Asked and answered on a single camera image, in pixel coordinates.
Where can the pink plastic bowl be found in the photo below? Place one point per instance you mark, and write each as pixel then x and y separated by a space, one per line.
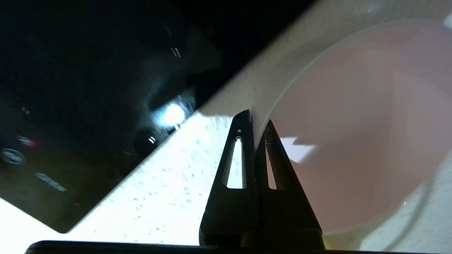
pixel 353 123

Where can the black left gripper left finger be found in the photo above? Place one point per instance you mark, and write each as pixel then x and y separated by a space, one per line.
pixel 229 211

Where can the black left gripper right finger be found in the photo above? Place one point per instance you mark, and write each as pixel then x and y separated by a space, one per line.
pixel 286 211

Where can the black induction cooktop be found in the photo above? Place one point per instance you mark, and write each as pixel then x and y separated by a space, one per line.
pixel 88 106

